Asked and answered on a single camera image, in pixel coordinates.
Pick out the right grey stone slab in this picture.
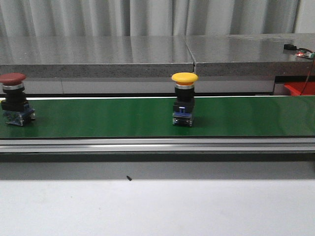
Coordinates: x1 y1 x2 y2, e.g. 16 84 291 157
185 33 315 76

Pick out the red plastic bin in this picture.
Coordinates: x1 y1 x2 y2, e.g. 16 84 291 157
284 82 315 96

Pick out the thin red wire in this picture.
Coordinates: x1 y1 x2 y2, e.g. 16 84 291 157
300 58 315 95

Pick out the yellow mushroom push button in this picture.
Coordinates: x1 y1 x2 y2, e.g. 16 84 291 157
171 72 198 127

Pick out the green conveyor belt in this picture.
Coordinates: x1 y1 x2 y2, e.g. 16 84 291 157
0 96 315 139

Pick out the aluminium conveyor frame rail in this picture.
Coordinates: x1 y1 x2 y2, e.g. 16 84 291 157
0 137 315 154

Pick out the left grey stone slab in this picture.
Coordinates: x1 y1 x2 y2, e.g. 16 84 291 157
0 36 194 78

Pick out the circuit board with red light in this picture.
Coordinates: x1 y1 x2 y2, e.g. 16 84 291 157
296 49 315 59

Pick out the grey pleated curtain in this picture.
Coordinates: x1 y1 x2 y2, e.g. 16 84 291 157
0 0 301 36

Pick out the red mushroom push button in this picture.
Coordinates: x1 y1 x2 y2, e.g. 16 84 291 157
0 73 35 126

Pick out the grey stone slab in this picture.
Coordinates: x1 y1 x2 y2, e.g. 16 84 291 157
0 36 194 78
185 33 315 76

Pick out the small black device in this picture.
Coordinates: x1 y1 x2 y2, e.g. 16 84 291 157
283 44 297 51

